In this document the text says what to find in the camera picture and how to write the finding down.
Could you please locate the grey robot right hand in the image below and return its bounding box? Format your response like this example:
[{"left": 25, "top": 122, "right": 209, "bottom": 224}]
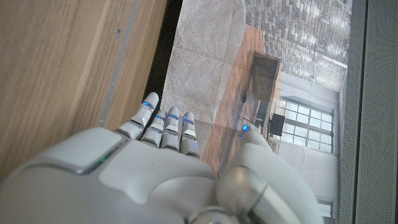
[{"left": 0, "top": 91, "right": 326, "bottom": 224}]

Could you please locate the printed room backdrop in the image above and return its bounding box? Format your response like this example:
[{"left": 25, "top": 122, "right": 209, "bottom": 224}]
[{"left": 159, "top": 0, "right": 354, "bottom": 224}]

